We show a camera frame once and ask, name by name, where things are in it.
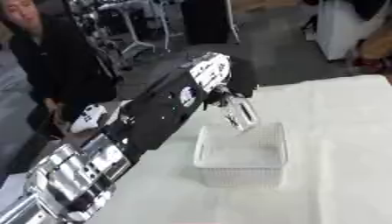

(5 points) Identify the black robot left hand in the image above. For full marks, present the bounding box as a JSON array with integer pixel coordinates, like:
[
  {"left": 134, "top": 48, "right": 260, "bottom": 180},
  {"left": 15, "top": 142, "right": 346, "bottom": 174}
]
[{"left": 202, "top": 55, "right": 261, "bottom": 112}]

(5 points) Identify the clear plastic object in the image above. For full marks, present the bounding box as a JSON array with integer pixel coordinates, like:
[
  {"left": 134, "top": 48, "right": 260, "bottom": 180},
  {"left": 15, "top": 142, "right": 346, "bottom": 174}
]
[{"left": 219, "top": 95, "right": 263, "bottom": 133}]

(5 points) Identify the black cabinet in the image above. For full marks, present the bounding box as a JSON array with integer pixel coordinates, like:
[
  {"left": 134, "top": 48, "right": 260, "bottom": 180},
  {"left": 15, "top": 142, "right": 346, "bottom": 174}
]
[{"left": 178, "top": 0, "right": 233, "bottom": 46}]

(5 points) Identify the white mesh basket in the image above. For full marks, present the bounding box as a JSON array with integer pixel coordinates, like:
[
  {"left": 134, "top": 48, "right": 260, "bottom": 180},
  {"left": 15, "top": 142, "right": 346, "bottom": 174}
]
[{"left": 191, "top": 122, "right": 290, "bottom": 188}]

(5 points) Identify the white metal stand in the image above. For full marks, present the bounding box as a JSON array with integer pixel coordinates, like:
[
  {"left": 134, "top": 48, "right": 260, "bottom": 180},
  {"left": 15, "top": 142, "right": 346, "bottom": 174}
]
[{"left": 96, "top": 2, "right": 159, "bottom": 56}]

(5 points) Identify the white game controller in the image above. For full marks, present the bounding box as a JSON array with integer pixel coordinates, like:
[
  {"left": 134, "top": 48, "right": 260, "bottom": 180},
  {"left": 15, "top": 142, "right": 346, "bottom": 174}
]
[{"left": 68, "top": 102, "right": 110, "bottom": 134}]

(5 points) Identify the person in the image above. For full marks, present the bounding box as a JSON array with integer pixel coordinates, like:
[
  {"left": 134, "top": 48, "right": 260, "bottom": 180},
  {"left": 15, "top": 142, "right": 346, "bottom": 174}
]
[{"left": 0, "top": 0, "right": 126, "bottom": 142}]

